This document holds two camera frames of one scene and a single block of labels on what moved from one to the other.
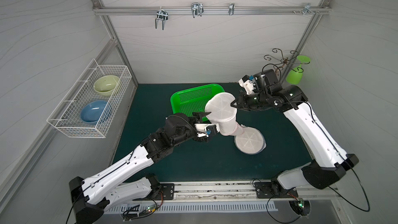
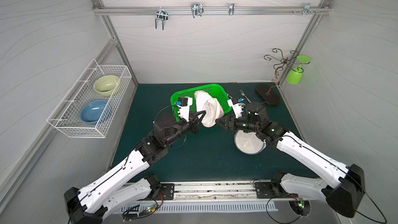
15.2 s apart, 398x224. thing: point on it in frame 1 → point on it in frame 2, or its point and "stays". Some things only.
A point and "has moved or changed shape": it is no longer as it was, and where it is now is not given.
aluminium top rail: x=212 y=10 stays
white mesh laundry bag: x=252 y=141 stays
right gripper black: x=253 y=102 → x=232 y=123
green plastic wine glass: x=294 y=77 stays
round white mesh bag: x=223 y=114 has moved or changed shape
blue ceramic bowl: x=91 y=112 stays
